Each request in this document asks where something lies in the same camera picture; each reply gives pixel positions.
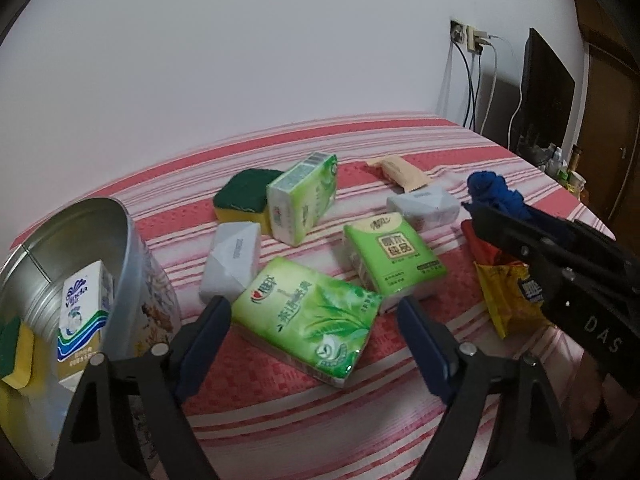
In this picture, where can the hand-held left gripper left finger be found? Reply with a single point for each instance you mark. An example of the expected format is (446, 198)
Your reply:
(200, 355)

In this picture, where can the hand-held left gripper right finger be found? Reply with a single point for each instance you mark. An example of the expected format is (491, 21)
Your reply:
(427, 355)

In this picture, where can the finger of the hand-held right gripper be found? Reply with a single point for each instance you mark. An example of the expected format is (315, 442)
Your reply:
(500, 235)
(595, 240)

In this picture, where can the red snack packet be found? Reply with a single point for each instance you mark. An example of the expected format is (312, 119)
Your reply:
(475, 246)

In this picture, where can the blue cloth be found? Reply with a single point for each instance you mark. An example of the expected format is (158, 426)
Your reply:
(495, 192)

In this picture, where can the yellow snack packet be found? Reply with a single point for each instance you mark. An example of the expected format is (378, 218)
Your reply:
(505, 300)

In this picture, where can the green leaf print tissue pack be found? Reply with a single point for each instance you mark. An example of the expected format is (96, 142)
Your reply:
(300, 315)

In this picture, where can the round silver metal tin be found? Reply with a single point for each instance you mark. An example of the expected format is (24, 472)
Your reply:
(100, 230)

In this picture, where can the white jar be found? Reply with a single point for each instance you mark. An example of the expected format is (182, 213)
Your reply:
(578, 182)

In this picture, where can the brown bottle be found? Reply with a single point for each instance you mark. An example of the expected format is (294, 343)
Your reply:
(576, 156)

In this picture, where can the red striped bed sheet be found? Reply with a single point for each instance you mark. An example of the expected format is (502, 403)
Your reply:
(350, 410)

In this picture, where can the green tissue pack brown label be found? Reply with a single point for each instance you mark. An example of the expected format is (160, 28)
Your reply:
(390, 255)

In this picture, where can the beige snack packet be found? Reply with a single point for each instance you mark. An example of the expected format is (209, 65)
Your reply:
(400, 172)

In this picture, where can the white and blue tissue box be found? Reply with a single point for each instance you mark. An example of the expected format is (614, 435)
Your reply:
(80, 310)

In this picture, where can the dark wooden wardrobe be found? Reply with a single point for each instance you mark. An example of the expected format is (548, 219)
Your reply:
(610, 110)

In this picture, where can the black monitor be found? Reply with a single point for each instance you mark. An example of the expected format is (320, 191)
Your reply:
(542, 95)

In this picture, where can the green and yellow sponge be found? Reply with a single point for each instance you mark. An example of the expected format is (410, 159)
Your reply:
(15, 355)
(245, 190)

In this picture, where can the green tissue pack white side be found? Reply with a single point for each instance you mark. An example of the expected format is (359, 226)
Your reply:
(300, 200)

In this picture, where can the white charger plug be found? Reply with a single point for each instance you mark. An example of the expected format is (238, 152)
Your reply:
(477, 37)

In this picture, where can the wall socket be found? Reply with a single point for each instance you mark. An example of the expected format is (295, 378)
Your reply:
(457, 30)

